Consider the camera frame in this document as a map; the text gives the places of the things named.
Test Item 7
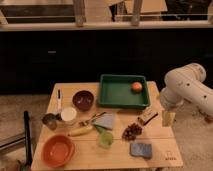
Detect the white plastic cup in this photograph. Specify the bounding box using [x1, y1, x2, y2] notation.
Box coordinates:
[61, 107, 77, 125]

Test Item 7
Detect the blue grey cloth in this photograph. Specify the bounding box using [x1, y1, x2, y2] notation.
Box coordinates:
[93, 113, 115, 130]

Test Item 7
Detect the metal measuring cup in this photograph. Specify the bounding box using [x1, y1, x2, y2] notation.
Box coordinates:
[42, 113, 61, 130]

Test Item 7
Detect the green plastic cup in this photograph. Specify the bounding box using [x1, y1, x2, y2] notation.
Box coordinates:
[98, 132, 113, 148]

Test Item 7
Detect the white eraser with black sleeve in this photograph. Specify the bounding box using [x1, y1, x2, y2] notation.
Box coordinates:
[137, 108, 158, 126]

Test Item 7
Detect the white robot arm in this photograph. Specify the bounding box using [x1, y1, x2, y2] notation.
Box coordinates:
[159, 63, 213, 123]

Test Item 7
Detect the orange plastic bowl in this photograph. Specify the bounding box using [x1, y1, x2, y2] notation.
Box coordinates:
[41, 135, 75, 168]

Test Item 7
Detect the black chair frame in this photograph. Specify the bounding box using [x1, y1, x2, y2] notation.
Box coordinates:
[0, 111, 32, 171]

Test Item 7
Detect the bunch of red grapes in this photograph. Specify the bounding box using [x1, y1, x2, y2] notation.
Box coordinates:
[122, 123, 142, 141]

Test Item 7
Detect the dark purple bowl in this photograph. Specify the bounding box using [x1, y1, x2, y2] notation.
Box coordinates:
[72, 90, 94, 111]

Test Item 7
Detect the blue sponge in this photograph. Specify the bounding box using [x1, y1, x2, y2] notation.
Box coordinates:
[130, 142, 152, 159]

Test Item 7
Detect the orange fruit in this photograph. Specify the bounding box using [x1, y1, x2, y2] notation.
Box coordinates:
[131, 82, 143, 92]

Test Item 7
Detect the green plastic tray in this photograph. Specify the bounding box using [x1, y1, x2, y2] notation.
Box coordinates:
[98, 74, 150, 109]

